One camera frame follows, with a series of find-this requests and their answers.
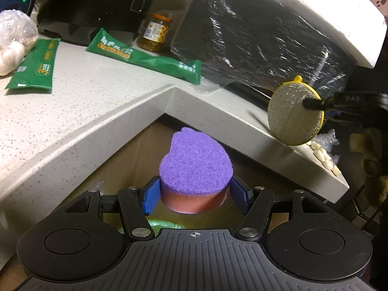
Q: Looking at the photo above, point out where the small clear plastic bag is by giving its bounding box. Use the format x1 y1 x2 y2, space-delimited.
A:
317 129 340 158

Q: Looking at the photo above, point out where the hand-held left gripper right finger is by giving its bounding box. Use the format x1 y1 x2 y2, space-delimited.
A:
230 176 329 241

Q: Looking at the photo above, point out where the garlic bulb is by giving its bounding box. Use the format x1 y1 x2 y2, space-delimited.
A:
0 41 25 76

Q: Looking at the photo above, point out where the green plastic packet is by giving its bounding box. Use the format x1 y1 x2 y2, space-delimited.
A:
86 27 202 85
4 38 61 91

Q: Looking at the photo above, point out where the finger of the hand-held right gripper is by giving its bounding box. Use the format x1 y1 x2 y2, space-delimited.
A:
303 92 379 112
326 111 369 126

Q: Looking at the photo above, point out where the pile of garlic cloves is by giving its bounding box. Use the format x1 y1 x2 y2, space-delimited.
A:
306 139 343 177

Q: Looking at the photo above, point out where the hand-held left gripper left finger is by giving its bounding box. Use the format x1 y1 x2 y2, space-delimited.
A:
65 177 161 241

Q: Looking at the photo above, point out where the purple scouring sponge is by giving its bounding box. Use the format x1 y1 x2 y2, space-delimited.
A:
159 127 234 214

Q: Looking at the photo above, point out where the round yellow scouring pad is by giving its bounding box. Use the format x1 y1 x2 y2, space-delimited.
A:
267 75 325 146

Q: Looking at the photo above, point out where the black kitchen appliance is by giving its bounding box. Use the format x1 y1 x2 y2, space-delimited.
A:
38 0 156 47

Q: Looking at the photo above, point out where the glass pickle jar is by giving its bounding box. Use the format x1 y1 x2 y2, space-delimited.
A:
138 12 173 53

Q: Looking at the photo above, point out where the foil covered stove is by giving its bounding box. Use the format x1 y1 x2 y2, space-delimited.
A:
170 0 364 99

